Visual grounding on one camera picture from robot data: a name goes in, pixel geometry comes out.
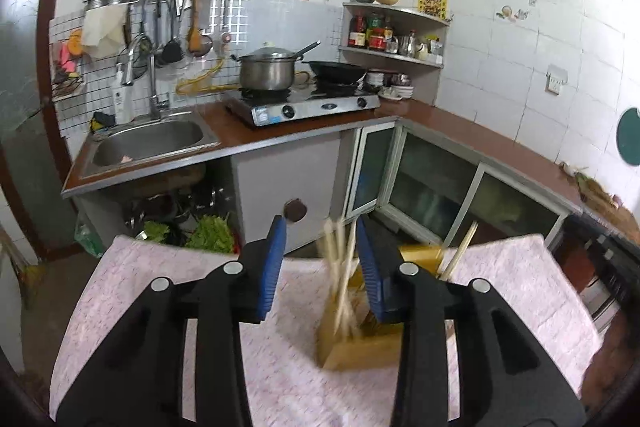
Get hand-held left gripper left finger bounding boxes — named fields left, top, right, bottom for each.
left=50, top=214, right=288, bottom=427

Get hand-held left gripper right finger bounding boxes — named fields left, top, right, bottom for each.
left=354, top=216, right=587, bottom=427

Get pale chopstick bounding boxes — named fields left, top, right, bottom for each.
left=345, top=221, right=359, bottom=278
left=331, top=219, right=360, bottom=340
left=437, top=229, right=471, bottom=281
left=444, top=221, right=480, bottom=282
left=321, top=219, right=353, bottom=340

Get yellow perforated utensil holder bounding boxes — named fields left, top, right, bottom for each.
left=315, top=244, right=446, bottom=370

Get green leafy vegetable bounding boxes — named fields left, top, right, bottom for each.
left=142, top=214, right=236, bottom=254

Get pink floral tablecloth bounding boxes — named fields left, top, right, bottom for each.
left=47, top=234, right=603, bottom=427

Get glass cabinet doors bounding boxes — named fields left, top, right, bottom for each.
left=345, top=124, right=571, bottom=250

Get steel gas stove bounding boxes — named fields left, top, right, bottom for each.
left=222, top=87, right=382, bottom=128

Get brown kitchen countertop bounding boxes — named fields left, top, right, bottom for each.
left=61, top=99, right=640, bottom=248

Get steel sink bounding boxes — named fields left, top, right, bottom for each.
left=77, top=117, right=221, bottom=180

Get stack of white plates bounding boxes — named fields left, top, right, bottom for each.
left=377, top=84, right=415, bottom=100

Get green plastic bag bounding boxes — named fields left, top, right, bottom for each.
left=75, top=212, right=103, bottom=258

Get steel cooking pot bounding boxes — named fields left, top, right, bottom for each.
left=231, top=42, right=297, bottom=92

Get black wok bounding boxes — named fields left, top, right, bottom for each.
left=302, top=59, right=368, bottom=88

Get white corner shelf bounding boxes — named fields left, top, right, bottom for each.
left=339, top=2, right=453, bottom=82

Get steel faucet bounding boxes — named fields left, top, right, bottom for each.
left=120, top=38, right=171, bottom=122

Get black and yellow cloth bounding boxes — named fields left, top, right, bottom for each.
left=90, top=111, right=116, bottom=134

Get white soap bottle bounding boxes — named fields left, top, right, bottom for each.
left=112, top=64, right=134, bottom=124

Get dried plant bundle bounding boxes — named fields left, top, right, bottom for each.
left=560, top=162, right=626, bottom=225

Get red label sauce bottle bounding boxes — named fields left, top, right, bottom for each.
left=367, top=14, right=387, bottom=52

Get black hanging spatula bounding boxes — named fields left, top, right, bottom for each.
left=162, top=0, right=184, bottom=62

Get dark sauce bottle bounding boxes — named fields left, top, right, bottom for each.
left=348, top=13, right=367, bottom=48

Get wooden hanging spoon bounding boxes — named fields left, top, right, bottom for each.
left=187, top=0, right=213, bottom=56

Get straw broom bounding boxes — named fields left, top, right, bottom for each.
left=0, top=227, right=46, bottom=305

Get green round board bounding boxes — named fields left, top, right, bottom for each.
left=616, top=107, right=640, bottom=166

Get white hanging cloth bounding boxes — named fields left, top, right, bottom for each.
left=81, top=4, right=126, bottom=58

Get brown framed glass door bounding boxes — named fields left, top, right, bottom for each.
left=0, top=0, right=76, bottom=258

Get yellow hose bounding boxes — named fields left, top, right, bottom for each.
left=175, top=57, right=241, bottom=96

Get white wall socket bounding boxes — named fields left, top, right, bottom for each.
left=545, top=64, right=570, bottom=95

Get yellow wall poster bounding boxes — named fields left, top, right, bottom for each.
left=417, top=0, right=447, bottom=20

